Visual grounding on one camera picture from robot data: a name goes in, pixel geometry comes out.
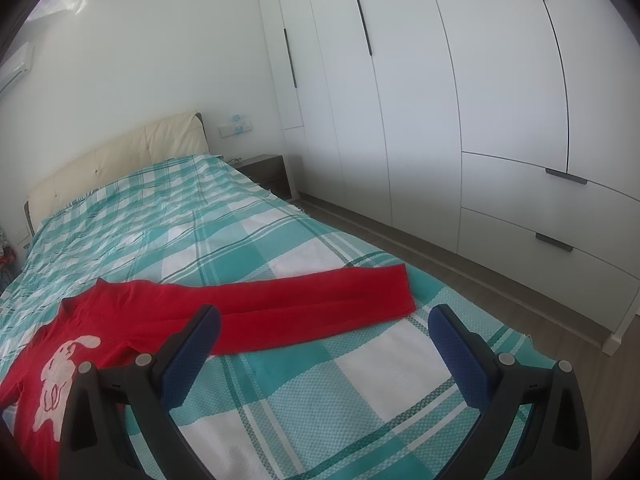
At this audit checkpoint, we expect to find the white wardrobe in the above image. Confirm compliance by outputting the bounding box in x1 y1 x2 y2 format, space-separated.
254 0 640 356

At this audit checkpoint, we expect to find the white air conditioner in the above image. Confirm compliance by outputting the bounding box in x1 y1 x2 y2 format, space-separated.
0 41 35 95

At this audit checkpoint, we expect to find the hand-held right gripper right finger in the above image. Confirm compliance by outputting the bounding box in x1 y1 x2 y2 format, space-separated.
429 304 601 480

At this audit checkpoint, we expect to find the dark wardrobe door handle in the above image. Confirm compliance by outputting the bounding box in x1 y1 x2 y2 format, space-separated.
283 28 299 88
349 0 374 56

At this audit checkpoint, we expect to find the pile of mixed clothes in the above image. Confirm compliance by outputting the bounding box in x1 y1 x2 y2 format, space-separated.
0 230 21 291

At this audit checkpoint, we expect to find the teal white plaid blanket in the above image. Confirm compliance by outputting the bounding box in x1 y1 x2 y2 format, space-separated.
0 153 558 480

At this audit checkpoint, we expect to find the beige padded headboard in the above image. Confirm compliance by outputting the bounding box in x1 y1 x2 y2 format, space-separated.
24 111 211 237

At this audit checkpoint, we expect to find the white wall switch panel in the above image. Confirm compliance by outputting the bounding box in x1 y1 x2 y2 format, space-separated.
219 116 255 138

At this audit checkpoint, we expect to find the dark wardrobe drawer handle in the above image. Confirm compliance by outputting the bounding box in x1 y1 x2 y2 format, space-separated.
535 233 574 253
545 167 589 185

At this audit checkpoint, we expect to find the dark wooden nightstand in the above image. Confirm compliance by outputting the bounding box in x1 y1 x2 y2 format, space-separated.
232 154 292 202

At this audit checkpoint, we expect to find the red sweater with white figure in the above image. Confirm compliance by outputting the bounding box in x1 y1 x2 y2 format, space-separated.
0 263 416 448

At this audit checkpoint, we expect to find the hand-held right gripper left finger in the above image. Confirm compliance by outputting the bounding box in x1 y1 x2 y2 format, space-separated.
57 304 222 480

